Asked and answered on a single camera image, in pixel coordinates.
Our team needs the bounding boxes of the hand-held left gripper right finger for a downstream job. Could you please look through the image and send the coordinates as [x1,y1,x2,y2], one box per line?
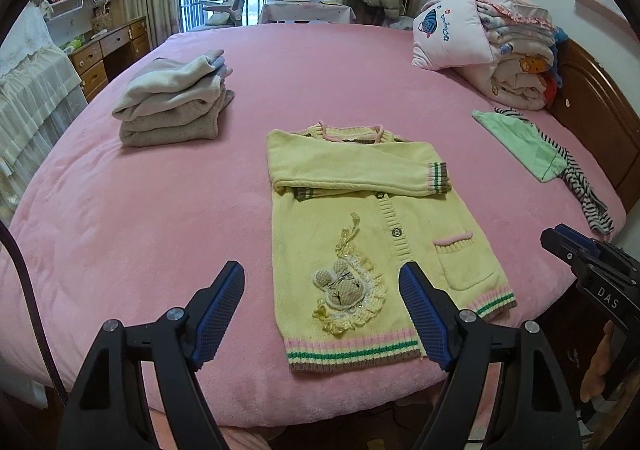
[398,261,583,450]

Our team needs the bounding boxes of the yellow knit cardigan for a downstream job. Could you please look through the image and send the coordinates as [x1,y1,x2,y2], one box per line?
[266,121,517,373]

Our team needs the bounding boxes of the pink bed blanket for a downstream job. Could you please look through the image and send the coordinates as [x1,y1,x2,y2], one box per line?
[0,25,628,431]

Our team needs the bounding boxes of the pink embroidered pillow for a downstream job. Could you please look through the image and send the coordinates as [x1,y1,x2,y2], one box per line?
[411,0,496,71]

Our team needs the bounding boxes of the black cable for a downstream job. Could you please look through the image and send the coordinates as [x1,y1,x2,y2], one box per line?
[0,220,68,401]

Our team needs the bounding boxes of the small table with floral cloth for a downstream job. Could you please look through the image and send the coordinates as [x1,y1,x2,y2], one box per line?
[257,0,357,25]

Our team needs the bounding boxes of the folded cartoon print quilt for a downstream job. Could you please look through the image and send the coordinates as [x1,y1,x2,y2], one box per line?
[477,5,568,112]

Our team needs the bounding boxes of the wooden headboard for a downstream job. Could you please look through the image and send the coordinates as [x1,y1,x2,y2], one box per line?
[547,37,640,216]

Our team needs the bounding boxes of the mint green small garment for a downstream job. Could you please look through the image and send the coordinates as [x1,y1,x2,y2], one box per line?
[472,110,568,182]

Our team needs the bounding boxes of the cream folded fleece garment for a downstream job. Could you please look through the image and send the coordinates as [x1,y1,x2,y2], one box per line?
[111,49,226,122]

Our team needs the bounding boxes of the black white striped garment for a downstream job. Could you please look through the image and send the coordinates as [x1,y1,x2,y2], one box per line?
[494,106,615,236]

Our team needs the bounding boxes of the wicker basket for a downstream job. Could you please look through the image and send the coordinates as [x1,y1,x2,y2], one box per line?
[91,5,113,33]

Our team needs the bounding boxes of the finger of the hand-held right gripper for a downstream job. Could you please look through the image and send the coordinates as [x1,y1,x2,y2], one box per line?
[554,224,608,258]
[540,227,596,281]

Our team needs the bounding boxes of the pink floor mat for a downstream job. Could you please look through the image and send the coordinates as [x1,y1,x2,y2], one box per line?
[215,422,281,450]

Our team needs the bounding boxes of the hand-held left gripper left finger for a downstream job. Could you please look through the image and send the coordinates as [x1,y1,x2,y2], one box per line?
[60,260,246,450]

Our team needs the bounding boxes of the pink wall shelf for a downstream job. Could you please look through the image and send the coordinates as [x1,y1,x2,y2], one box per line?
[567,0,628,23]

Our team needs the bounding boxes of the pale blue folded garment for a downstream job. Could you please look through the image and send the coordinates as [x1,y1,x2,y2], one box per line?
[209,52,234,81]

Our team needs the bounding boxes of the person's right hand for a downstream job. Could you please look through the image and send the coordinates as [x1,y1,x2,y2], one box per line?
[581,319,617,403]

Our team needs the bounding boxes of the wooden desk with drawers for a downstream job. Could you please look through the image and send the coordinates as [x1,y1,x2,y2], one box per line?
[67,16,151,103]

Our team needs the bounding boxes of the pink frilled pillow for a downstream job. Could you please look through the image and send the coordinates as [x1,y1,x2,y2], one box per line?
[425,0,556,31]

